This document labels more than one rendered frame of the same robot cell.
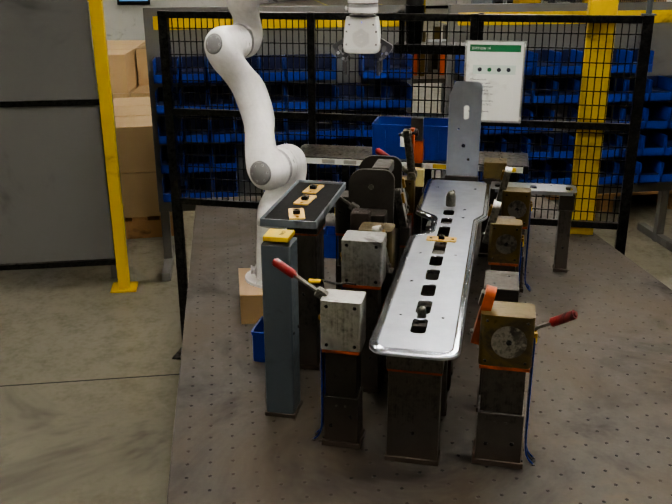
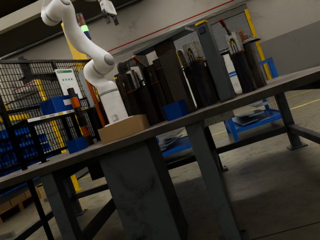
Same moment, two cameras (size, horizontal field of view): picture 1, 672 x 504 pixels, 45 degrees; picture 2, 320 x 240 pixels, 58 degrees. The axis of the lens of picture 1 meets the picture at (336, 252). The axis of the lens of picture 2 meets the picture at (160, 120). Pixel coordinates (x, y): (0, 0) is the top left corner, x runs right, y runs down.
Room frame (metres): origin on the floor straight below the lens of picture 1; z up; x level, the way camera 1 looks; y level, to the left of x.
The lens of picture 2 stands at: (1.64, 1.80, 0.77)
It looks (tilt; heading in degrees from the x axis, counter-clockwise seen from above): 2 degrees down; 287
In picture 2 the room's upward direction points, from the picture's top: 20 degrees counter-clockwise
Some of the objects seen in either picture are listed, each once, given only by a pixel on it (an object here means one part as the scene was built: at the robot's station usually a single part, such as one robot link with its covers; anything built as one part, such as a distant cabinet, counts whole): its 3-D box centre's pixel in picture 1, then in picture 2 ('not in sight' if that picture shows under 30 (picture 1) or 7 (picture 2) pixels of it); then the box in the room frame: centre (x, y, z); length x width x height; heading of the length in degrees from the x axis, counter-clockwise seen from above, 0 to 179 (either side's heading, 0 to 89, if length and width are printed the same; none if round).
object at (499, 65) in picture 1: (493, 81); (68, 84); (3.13, -0.61, 1.30); 0.23 x 0.02 x 0.31; 78
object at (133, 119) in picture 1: (111, 142); not in sight; (5.63, 1.59, 0.52); 1.20 x 0.80 x 1.05; 12
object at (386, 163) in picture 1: (375, 241); (142, 91); (2.29, -0.12, 0.95); 0.18 x 0.13 x 0.49; 168
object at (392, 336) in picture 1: (443, 243); (167, 76); (2.13, -0.30, 1.00); 1.38 x 0.22 x 0.02; 168
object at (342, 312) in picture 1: (337, 370); (240, 63); (1.61, 0.00, 0.88); 0.12 x 0.07 x 0.36; 78
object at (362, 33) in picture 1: (362, 32); (107, 8); (2.31, -0.08, 1.55); 0.10 x 0.07 x 0.11; 78
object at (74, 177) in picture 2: not in sight; (69, 130); (4.74, -2.72, 1.00); 1.04 x 0.14 x 2.00; 98
